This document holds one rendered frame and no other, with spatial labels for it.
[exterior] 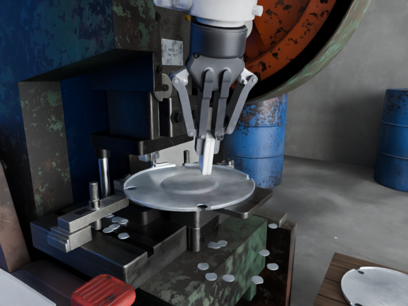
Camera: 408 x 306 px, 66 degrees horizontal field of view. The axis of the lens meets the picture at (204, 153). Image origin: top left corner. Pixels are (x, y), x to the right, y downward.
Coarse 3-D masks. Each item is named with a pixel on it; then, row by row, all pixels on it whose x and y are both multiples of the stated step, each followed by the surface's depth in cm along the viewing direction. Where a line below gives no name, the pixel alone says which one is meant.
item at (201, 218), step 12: (264, 192) 66; (240, 204) 60; (252, 204) 60; (180, 216) 67; (192, 216) 66; (204, 216) 67; (216, 216) 72; (240, 216) 57; (192, 228) 66; (204, 228) 68; (216, 228) 72; (192, 240) 67; (204, 240) 67
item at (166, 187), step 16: (144, 176) 76; (160, 176) 76; (176, 176) 74; (192, 176) 74; (208, 176) 74; (224, 176) 76; (240, 176) 76; (128, 192) 65; (144, 192) 65; (160, 192) 65; (176, 192) 65; (192, 192) 65; (208, 192) 65; (224, 192) 65; (240, 192) 65; (160, 208) 57; (176, 208) 57; (192, 208) 56; (208, 208) 58
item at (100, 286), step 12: (96, 276) 42; (108, 276) 42; (84, 288) 40; (96, 288) 39; (108, 288) 40; (120, 288) 39; (132, 288) 40; (72, 300) 38; (84, 300) 38; (96, 300) 37; (108, 300) 38; (120, 300) 38; (132, 300) 39
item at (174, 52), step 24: (168, 24) 64; (168, 48) 64; (168, 72) 66; (120, 96) 66; (144, 96) 63; (168, 96) 65; (192, 96) 69; (120, 120) 68; (144, 120) 64; (168, 120) 64
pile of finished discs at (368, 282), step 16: (352, 272) 108; (368, 272) 108; (384, 272) 108; (352, 288) 99; (368, 288) 99; (384, 288) 98; (400, 288) 98; (352, 304) 93; (368, 304) 93; (384, 304) 92; (400, 304) 92
